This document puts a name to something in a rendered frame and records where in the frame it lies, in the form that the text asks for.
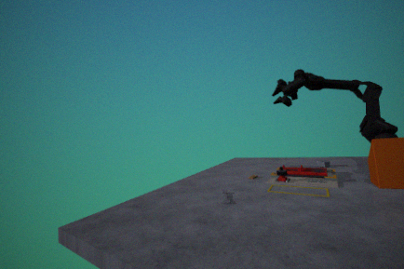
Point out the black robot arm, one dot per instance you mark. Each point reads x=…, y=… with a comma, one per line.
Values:
x=372, y=125

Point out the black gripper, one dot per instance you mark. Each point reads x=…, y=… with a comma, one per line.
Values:
x=287, y=89

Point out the black wheel with grey hub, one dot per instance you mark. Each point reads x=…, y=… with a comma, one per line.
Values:
x=278, y=172

